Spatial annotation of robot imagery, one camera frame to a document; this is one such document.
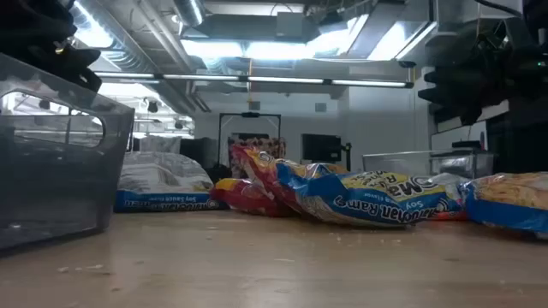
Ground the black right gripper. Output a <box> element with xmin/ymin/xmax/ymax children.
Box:
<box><xmin>417</xmin><ymin>19</ymin><xmax>515</xmax><ymax>127</ymax></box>

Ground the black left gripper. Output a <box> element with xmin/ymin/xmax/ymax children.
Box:
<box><xmin>0</xmin><ymin>0</ymin><xmax>104</xmax><ymax>94</ymax></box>

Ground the blue Maruchan ramen pack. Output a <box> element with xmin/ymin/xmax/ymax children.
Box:
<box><xmin>276</xmin><ymin>160</ymin><xmax>466</xmax><ymax>228</ymax></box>
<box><xmin>113</xmin><ymin>151</ymin><xmax>229</xmax><ymax>214</ymax></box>
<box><xmin>457</xmin><ymin>171</ymin><xmax>548</xmax><ymax>235</ymax></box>

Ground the red Maruchan ramen pack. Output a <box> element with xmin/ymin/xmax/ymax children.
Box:
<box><xmin>212</xmin><ymin>177</ymin><xmax>297</xmax><ymax>218</ymax></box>
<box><xmin>229</xmin><ymin>144</ymin><xmax>309</xmax><ymax>214</ymax></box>

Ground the fluorescent ceiling light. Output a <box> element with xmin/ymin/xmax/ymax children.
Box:
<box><xmin>366</xmin><ymin>19</ymin><xmax>438</xmax><ymax>62</ymax></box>
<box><xmin>182</xmin><ymin>38</ymin><xmax>318</xmax><ymax>61</ymax></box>
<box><xmin>71</xmin><ymin>2</ymin><xmax>116</xmax><ymax>49</ymax></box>

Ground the black cabinet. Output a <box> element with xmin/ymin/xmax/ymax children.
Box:
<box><xmin>485</xmin><ymin>98</ymin><xmax>548</xmax><ymax>175</ymax></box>

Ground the clear plastic bin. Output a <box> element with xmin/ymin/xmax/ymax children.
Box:
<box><xmin>362</xmin><ymin>148</ymin><xmax>497</xmax><ymax>180</ymax></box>

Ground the blue snack bag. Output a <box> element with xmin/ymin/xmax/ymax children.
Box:
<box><xmin>0</xmin><ymin>52</ymin><xmax>136</xmax><ymax>253</ymax></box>

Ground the black monitor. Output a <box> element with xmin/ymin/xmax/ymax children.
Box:
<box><xmin>301</xmin><ymin>133</ymin><xmax>343</xmax><ymax>163</ymax></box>

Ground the black box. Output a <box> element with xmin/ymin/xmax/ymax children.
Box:
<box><xmin>179</xmin><ymin>137</ymin><xmax>220</xmax><ymax>170</ymax></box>

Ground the long ceiling light bar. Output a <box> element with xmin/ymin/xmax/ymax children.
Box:
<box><xmin>92</xmin><ymin>71</ymin><xmax>415</xmax><ymax>90</ymax></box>

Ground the red patterned fabric panel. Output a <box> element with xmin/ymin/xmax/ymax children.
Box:
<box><xmin>228</xmin><ymin>136</ymin><xmax>287</xmax><ymax>160</ymax></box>

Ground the silver round ventilation duct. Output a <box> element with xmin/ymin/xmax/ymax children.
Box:
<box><xmin>172</xmin><ymin>0</ymin><xmax>207</xmax><ymax>27</ymax></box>

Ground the black rectangular frame stand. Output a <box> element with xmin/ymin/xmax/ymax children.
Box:
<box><xmin>217</xmin><ymin>111</ymin><xmax>283</xmax><ymax>169</ymax></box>

